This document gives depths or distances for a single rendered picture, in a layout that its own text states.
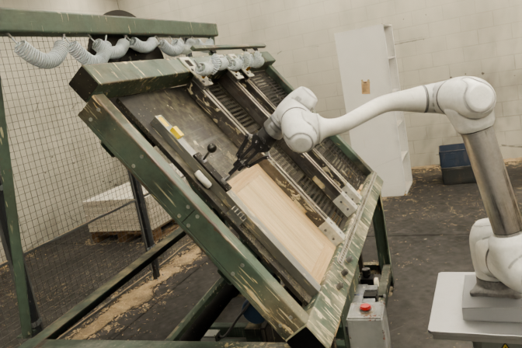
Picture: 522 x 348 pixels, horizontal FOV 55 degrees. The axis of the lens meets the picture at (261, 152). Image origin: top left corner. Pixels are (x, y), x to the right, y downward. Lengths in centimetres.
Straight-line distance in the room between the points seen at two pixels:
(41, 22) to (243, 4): 601
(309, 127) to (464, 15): 589
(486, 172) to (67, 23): 186
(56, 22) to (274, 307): 154
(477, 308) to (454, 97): 80
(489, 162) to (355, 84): 447
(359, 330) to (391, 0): 613
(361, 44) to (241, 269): 462
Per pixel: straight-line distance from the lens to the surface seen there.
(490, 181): 181
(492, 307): 206
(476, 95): 170
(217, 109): 248
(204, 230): 180
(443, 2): 741
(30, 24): 234
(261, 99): 307
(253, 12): 810
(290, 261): 201
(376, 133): 620
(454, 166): 654
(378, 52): 609
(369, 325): 178
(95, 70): 193
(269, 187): 237
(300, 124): 162
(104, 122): 189
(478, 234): 206
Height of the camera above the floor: 178
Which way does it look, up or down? 9 degrees down
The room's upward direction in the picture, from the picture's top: 10 degrees counter-clockwise
